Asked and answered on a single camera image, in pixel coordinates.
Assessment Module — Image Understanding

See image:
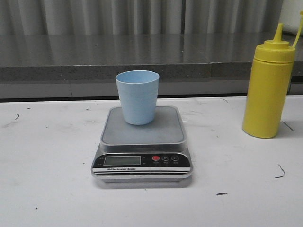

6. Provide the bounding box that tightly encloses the yellow squeeze bottle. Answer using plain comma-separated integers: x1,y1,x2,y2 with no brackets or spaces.
242,23,303,139

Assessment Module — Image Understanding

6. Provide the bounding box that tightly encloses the grey stone counter ledge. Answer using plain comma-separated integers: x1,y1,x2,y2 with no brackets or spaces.
0,32,303,83

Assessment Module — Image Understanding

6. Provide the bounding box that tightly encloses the light blue plastic cup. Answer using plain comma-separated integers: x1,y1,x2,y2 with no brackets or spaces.
116,70,160,125

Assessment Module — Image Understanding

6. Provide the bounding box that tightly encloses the silver electronic kitchen scale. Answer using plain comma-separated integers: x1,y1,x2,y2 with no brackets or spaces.
91,105,193,188

